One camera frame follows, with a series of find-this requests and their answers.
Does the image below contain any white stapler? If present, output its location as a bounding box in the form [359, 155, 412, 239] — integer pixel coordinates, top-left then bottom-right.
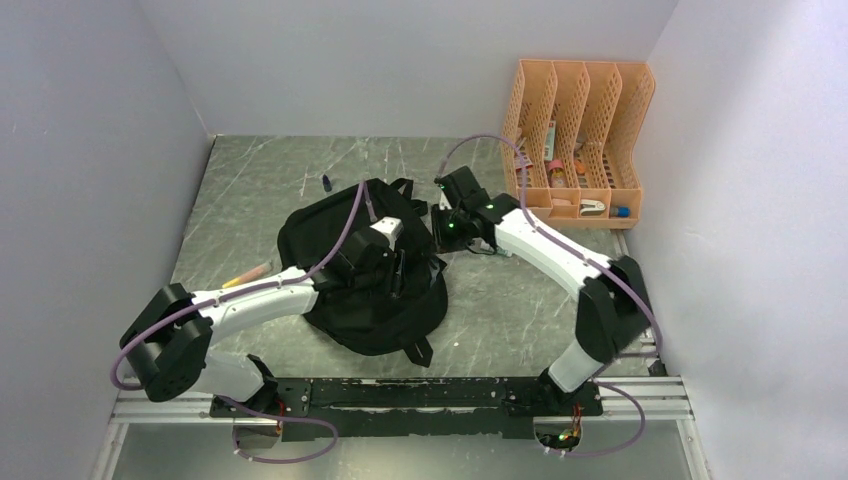
[579, 199, 607, 217]

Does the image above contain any black student backpack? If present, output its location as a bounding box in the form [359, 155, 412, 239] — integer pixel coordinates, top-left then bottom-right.
[277, 178, 448, 367]

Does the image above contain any tall white green box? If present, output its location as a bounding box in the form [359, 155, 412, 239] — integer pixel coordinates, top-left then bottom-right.
[543, 119, 556, 162]

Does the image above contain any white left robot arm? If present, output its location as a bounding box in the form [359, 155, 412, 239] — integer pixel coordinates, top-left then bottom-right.
[110, 262, 341, 416]

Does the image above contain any pink yellow highlighter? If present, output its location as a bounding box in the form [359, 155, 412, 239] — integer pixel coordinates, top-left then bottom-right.
[221, 261, 273, 289]

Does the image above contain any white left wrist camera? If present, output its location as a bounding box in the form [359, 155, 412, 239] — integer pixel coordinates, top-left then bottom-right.
[370, 217, 403, 250]

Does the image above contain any grey blue sharpener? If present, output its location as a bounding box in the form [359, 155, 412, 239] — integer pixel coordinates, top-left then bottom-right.
[609, 206, 631, 218]

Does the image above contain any pink bottle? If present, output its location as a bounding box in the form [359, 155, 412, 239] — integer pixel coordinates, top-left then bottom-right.
[547, 159, 568, 188]

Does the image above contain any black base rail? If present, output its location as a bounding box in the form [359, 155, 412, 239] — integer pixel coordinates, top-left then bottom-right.
[210, 376, 604, 442]

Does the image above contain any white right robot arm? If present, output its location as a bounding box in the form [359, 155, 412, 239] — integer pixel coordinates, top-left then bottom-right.
[431, 167, 652, 414]

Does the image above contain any white red staples box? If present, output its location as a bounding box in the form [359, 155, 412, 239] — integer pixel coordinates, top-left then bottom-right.
[514, 152, 533, 172]

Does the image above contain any orange plastic desk organizer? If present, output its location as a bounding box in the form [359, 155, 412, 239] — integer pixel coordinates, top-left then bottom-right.
[501, 59, 655, 230]

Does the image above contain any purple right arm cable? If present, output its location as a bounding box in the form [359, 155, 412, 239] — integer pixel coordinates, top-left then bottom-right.
[437, 135, 664, 460]

